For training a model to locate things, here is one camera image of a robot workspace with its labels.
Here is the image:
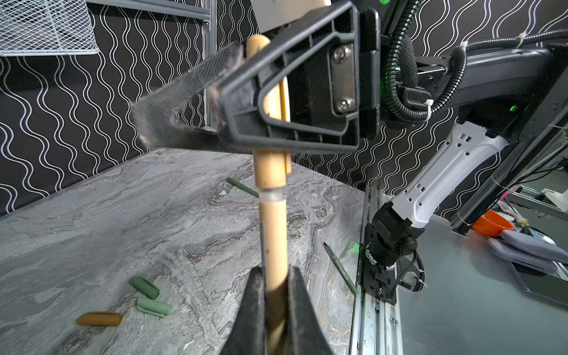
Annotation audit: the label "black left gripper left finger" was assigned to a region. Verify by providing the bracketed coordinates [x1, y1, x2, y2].
[220, 267, 266, 354]

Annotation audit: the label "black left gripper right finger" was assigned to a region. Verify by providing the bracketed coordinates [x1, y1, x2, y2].
[287, 266, 333, 354]

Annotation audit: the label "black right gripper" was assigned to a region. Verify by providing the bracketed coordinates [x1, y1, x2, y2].
[131, 1, 381, 154]

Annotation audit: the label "green pen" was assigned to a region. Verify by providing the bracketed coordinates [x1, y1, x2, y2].
[323, 243, 358, 296]
[226, 177, 260, 198]

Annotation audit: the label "dark green pen cap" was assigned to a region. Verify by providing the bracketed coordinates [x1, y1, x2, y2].
[129, 277, 161, 300]

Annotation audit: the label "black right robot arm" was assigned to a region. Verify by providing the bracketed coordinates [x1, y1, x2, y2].
[132, 1, 567, 303]

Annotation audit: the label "light green pen cap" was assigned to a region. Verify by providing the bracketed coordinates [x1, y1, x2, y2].
[135, 298, 173, 318]

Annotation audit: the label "orange bowl outside cell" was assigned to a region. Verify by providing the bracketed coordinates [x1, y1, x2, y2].
[471, 210, 515, 237]

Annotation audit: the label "grey folded cloths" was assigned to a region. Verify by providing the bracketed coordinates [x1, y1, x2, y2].
[488, 230, 567, 275]

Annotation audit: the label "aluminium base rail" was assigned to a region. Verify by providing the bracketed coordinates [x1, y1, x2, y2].
[348, 182, 403, 354]

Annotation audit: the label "white wire mesh basket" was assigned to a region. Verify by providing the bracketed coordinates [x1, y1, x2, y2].
[1, 0, 99, 57]

